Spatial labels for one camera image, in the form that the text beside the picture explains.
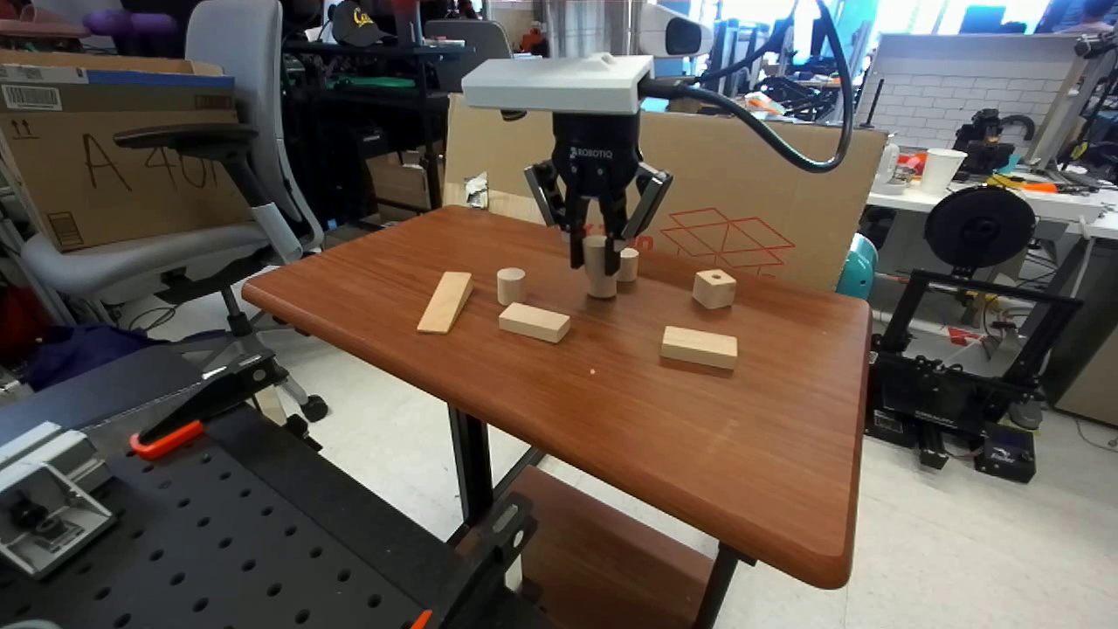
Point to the wooden table with legs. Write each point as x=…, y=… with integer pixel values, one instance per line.
x=763, y=460

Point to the rectangular wooden block right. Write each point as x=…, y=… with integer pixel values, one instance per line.
x=702, y=348

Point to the thin wooden cylinder block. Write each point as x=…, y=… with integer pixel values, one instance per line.
x=627, y=269

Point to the orange handled clamp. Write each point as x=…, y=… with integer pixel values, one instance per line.
x=220, y=397

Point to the grey metal bracket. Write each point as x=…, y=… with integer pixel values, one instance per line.
x=50, y=505

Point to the long wooden cylinder block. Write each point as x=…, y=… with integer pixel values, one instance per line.
x=598, y=280

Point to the rectangular wooden block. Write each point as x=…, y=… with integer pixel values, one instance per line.
x=538, y=323
x=702, y=348

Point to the large cardboard sheet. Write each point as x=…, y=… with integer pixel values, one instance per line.
x=732, y=201

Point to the short wooden cylinder block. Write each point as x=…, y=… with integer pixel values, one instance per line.
x=513, y=285

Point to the grey office chair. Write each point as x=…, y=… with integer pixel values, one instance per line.
x=248, y=43

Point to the flat wooden plank block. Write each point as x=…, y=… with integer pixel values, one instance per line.
x=444, y=304

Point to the wooden cube block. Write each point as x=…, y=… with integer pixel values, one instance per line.
x=716, y=288

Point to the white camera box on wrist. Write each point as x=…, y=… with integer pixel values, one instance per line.
x=588, y=87

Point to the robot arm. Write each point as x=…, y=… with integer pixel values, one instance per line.
x=620, y=31

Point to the teal ball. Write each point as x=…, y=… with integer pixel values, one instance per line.
x=859, y=270

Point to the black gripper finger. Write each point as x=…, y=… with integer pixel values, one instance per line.
x=574, y=228
x=612, y=216

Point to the black perforated bench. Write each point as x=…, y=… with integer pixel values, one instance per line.
x=243, y=529

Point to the rectangular wooden block left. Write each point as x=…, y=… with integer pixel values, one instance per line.
x=538, y=323

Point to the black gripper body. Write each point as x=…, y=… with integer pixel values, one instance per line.
x=598, y=160

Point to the black 3D printer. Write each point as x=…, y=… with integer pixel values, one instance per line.
x=964, y=350

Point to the cardboard box on left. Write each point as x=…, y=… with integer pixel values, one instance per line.
x=65, y=119

